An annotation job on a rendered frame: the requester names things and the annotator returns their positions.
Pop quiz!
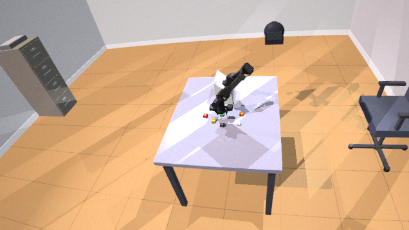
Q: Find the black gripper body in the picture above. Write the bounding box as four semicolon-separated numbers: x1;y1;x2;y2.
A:
209;102;233;111

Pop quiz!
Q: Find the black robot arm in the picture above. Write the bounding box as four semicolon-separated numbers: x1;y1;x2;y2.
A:
212;63;254;114

